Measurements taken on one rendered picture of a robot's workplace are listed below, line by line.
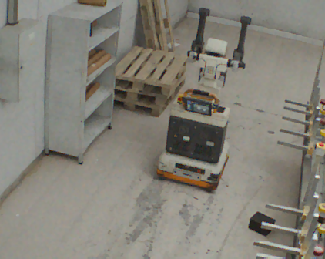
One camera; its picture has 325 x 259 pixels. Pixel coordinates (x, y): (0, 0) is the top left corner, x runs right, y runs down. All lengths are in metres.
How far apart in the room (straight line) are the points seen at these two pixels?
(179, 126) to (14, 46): 1.86
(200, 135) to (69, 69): 1.42
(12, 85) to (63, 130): 1.24
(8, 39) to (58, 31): 0.93
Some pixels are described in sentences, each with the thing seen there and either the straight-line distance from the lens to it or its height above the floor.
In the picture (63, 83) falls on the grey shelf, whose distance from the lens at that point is 5.04.
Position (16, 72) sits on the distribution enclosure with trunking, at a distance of 4.14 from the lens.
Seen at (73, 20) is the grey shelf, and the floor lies 1.53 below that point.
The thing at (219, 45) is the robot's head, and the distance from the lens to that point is 5.03.
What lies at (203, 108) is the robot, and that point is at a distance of 4.76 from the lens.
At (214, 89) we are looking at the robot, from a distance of 5.15.
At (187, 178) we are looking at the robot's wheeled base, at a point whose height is 0.11.
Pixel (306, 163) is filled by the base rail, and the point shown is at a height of 0.70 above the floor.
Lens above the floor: 2.87
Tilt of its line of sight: 30 degrees down
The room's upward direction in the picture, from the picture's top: 9 degrees clockwise
